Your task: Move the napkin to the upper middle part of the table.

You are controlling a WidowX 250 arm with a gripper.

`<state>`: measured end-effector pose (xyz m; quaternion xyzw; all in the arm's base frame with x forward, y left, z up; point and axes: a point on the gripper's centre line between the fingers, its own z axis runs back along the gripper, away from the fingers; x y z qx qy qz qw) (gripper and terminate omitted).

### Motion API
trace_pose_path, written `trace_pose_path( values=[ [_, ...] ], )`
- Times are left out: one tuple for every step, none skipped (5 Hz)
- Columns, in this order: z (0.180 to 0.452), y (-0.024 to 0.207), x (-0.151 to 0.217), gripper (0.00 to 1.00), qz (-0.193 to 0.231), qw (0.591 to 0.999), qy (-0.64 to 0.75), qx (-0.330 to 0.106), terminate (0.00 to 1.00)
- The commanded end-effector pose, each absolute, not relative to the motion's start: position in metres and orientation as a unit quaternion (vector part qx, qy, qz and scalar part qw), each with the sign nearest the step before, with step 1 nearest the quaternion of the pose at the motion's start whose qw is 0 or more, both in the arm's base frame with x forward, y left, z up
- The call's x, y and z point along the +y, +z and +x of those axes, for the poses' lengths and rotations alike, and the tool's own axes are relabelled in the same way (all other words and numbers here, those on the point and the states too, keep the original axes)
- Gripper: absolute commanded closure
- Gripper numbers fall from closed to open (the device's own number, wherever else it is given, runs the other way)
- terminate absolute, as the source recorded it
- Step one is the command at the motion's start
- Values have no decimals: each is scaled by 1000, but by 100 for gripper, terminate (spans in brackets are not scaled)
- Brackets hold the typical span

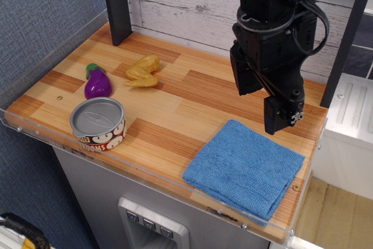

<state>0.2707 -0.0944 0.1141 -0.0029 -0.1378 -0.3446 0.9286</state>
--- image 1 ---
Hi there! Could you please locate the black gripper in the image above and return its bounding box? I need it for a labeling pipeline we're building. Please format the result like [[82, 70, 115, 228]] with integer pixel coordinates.
[[230, 8, 317, 135]]

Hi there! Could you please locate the blue cloth napkin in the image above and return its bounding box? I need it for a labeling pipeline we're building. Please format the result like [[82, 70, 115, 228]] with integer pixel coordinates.
[[182, 120, 305, 226]]

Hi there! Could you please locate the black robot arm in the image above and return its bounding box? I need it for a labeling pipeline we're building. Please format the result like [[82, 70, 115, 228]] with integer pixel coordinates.
[[230, 0, 329, 134]]

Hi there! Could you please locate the white toy sink counter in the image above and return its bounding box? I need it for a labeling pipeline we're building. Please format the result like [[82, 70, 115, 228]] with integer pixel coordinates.
[[311, 74, 372, 199]]

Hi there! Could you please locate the yellow toy chicken wing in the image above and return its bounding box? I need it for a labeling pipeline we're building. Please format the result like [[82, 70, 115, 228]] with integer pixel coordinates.
[[124, 55, 160, 87]]

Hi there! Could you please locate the purple toy eggplant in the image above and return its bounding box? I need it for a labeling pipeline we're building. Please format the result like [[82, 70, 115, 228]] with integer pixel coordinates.
[[85, 63, 112, 99]]

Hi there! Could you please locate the mushroom tin can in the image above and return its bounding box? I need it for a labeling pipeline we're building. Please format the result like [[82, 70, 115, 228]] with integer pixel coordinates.
[[70, 97, 126, 151]]

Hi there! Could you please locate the grey cabinet with dispenser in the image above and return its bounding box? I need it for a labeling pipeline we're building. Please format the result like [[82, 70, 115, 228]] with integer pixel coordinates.
[[54, 148, 270, 248]]

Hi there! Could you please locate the black yellow object corner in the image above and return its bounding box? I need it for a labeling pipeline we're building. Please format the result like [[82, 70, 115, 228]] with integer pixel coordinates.
[[1, 213, 52, 248]]

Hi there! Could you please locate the dark right support post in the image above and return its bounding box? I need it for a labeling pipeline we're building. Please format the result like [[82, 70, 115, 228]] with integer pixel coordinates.
[[320, 0, 368, 108]]

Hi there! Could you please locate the dark support post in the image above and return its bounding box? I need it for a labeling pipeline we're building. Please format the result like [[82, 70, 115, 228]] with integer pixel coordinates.
[[320, 0, 368, 108], [105, 0, 132, 46]]

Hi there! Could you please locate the dark left support post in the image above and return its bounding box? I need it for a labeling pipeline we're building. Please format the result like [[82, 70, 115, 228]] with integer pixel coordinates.
[[105, 0, 132, 46]]

